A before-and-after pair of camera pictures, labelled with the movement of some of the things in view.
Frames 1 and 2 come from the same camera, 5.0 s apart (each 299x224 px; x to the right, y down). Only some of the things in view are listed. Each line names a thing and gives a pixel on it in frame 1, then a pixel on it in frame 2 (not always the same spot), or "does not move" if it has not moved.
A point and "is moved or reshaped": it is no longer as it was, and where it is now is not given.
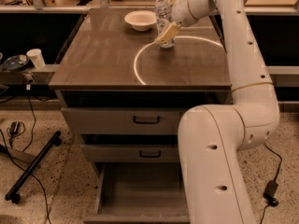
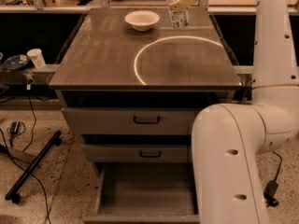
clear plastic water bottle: (163, 15) is moved or reshaped
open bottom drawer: (141, 193) does not move
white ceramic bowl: (141, 21) does not move
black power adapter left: (14, 128) does not move
